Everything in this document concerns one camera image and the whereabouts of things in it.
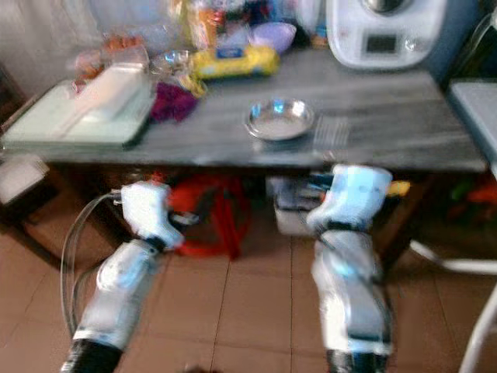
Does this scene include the clear ribbed drinking glass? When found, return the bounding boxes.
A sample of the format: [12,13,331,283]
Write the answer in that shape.
[314,116,355,158]

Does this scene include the red plastic stool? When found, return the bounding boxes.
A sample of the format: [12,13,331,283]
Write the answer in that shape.
[169,174,243,260]

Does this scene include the wide stainless steel bowl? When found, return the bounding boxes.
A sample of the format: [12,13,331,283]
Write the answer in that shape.
[244,97,318,143]

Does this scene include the magenta cloth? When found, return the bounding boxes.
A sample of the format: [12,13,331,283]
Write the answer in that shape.
[149,81,200,124]

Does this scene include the long white plastic box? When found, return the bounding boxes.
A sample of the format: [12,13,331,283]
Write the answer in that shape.
[73,63,145,126]

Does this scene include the dark wooden chair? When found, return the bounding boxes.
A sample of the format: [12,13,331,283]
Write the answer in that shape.
[0,152,49,228]

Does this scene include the yellow kitchen wipes pack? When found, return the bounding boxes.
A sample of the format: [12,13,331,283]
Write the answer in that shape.
[189,44,281,81]

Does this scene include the lilac plastic bowl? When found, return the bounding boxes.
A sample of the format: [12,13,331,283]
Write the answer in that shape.
[252,22,298,54]

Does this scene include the small stainless steel bowl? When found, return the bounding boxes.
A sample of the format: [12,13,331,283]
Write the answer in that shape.
[153,50,192,77]

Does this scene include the white side cabinet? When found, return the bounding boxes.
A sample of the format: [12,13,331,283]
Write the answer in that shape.
[446,78,497,166]

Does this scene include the white kitchen cooking machine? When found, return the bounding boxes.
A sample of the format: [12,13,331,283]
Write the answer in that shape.
[325,0,456,71]

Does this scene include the pale green tray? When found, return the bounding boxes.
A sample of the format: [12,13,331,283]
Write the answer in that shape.
[1,81,155,149]

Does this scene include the small pink lidded jar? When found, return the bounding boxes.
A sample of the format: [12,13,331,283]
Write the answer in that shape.
[73,51,106,78]

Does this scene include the clear carton of brown eggs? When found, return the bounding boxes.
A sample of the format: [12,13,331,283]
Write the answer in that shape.
[104,34,149,58]

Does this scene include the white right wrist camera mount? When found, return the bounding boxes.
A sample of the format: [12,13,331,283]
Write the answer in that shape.
[305,164,394,235]

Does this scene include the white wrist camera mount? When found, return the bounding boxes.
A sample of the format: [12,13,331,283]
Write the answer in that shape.
[120,180,185,251]
[305,164,394,235]

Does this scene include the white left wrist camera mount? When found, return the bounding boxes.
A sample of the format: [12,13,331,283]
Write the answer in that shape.
[120,180,185,251]

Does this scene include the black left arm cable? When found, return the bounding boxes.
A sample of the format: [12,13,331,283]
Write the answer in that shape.
[60,192,127,340]

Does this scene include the yellow handled scissors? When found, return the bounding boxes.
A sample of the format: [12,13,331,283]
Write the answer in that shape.
[184,75,207,97]

